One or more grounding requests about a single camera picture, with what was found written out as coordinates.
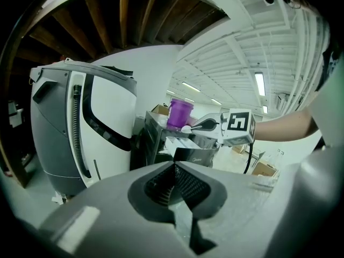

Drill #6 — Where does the white detergent drawer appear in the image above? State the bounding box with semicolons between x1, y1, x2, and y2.
164;135;205;156

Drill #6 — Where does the white detergent scoop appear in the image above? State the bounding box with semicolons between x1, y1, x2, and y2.
180;125;203;134

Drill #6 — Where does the person's right forearm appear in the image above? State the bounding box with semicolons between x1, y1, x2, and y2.
253;108;321;142

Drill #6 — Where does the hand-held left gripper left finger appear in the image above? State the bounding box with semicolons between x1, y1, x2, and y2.
39;161;200;258

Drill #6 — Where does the person's black printed shirt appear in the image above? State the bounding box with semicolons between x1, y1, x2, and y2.
314;15;344;92

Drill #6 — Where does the dark grey washing machine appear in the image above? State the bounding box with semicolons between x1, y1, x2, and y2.
130;110;219;171

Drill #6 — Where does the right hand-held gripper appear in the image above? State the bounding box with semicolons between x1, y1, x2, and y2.
192;108;257;147

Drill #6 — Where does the purple detergent tub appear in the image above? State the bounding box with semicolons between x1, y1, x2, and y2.
167;98;195;130

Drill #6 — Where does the brown cardboard box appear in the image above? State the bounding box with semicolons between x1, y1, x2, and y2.
150;104;170;116
251;160;279;177

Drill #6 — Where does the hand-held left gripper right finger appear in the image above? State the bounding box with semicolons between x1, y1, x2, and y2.
175;141;344;258

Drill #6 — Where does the large white grey appliance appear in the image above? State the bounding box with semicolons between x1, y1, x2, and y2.
28;58;138;198

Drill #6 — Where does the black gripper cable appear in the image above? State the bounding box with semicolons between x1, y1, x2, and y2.
242;141;254;175

